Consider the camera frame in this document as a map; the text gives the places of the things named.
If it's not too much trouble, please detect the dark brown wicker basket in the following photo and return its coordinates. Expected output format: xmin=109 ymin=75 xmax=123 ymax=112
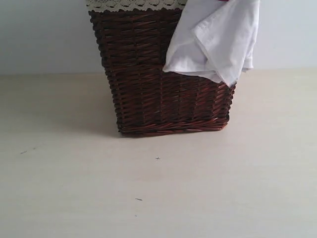
xmin=89 ymin=9 xmax=234 ymax=136

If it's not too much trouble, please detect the white t-shirt with red lettering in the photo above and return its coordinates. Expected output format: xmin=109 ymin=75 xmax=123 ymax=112
xmin=163 ymin=0 xmax=261 ymax=87

